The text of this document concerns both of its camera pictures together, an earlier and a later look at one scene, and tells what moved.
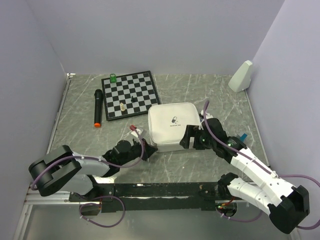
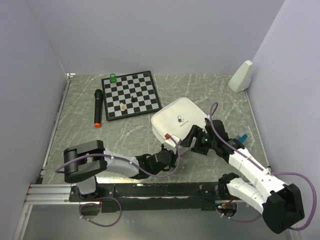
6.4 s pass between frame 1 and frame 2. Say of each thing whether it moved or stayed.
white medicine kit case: moved
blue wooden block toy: stayed
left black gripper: moved
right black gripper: stayed
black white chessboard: stayed
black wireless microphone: stayed
